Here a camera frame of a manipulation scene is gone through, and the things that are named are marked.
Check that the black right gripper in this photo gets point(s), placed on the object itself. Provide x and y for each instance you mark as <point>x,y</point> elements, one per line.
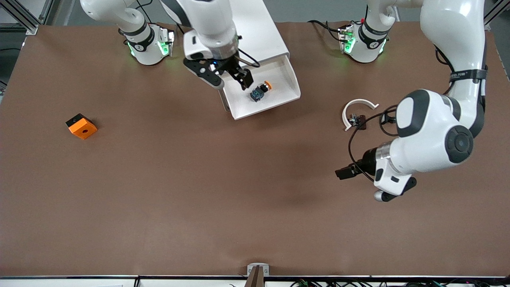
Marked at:
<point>234,70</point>

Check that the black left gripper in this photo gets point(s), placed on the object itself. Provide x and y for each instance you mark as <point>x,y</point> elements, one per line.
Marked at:
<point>367,162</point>

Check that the orange button with blue base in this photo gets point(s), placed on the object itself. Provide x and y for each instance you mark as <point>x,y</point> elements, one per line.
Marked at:
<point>257,95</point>

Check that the grey rectangular plastic container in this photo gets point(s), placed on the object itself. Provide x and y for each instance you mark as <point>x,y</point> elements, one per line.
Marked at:
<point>279,79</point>

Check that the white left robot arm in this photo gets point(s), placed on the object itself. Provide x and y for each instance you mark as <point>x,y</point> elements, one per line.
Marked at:
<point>434,131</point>

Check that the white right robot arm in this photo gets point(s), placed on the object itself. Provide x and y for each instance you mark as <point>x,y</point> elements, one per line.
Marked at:
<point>207,20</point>

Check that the white drawer cabinet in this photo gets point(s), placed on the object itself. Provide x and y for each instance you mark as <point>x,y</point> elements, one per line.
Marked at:
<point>263,36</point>

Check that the dark brown connector part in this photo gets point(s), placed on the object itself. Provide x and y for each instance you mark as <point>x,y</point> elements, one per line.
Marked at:
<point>361,122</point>

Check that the small black clip part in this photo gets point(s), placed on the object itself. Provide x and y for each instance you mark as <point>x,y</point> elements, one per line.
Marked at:
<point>385,118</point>

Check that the brown table cover mat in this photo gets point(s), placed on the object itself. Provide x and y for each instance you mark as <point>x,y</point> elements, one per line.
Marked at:
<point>255,199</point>

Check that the orange and black box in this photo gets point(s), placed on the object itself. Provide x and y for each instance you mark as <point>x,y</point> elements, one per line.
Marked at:
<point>83,129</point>

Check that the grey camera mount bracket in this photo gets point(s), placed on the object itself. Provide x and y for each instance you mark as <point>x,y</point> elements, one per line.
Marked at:
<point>258,275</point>

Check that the white table edge rail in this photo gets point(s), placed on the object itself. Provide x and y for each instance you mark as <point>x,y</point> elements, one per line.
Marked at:
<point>79,282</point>

